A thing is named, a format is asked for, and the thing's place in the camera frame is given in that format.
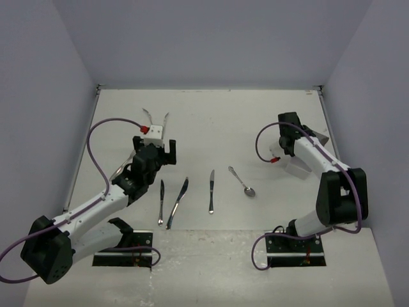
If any long steel knife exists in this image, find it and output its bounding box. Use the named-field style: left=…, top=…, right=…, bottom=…
left=166, top=177, right=189, bottom=230

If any clear plastic utensil container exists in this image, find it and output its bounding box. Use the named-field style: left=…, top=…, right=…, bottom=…
left=284, top=131, right=330, bottom=180

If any ornate handle steel spoon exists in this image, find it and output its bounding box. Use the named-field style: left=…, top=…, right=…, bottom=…
left=228, top=166, right=256, bottom=198

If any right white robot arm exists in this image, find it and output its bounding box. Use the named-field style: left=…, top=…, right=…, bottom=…
left=278, top=112, right=369, bottom=251

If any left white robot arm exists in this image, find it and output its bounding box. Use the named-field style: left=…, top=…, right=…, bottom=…
left=20, top=136, right=176, bottom=285

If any steel fork near left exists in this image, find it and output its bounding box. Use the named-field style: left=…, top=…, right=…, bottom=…
left=109, top=150, right=135, bottom=181

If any small steel fork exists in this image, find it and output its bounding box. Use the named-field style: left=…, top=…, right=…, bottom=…
left=162, top=112, right=169, bottom=132

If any short steel knife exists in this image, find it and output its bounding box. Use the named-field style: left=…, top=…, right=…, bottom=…
left=158, top=180, right=165, bottom=226

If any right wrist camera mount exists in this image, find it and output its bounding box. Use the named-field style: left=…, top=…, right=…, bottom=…
left=269, top=142, right=284, bottom=163

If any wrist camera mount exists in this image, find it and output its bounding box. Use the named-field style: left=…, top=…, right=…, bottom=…
left=269, top=142, right=284, bottom=163
left=140, top=125, right=164, bottom=147

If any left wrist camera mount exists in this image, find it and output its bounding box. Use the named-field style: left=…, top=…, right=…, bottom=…
left=140, top=125, right=164, bottom=147

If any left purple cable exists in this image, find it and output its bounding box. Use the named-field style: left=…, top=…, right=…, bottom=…
left=0, top=118, right=162, bottom=284

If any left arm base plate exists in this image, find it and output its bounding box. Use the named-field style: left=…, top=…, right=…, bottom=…
left=92, top=230, right=153, bottom=268

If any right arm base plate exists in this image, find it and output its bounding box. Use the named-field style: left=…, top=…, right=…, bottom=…
left=265, top=236, right=327, bottom=268

